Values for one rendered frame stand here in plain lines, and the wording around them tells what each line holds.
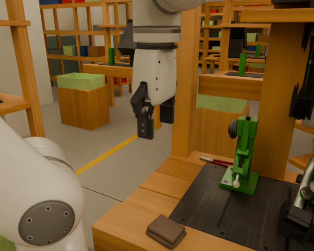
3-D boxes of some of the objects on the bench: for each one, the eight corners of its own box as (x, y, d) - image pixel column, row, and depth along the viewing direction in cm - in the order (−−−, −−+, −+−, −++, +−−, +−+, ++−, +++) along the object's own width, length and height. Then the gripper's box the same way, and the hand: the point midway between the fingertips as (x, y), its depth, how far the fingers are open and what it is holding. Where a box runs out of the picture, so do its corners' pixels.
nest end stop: (301, 230, 77) (308, 228, 72) (281, 219, 79) (286, 217, 74) (303, 226, 77) (309, 224, 73) (282, 216, 79) (287, 213, 74)
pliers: (233, 164, 122) (233, 162, 121) (230, 169, 118) (230, 167, 117) (201, 156, 129) (202, 154, 129) (198, 161, 125) (198, 158, 125)
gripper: (152, 42, 37) (153, 150, 43) (193, 38, 51) (189, 119, 58) (110, 41, 40) (116, 142, 46) (159, 37, 55) (159, 115, 61)
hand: (157, 125), depth 52 cm, fingers open, 8 cm apart
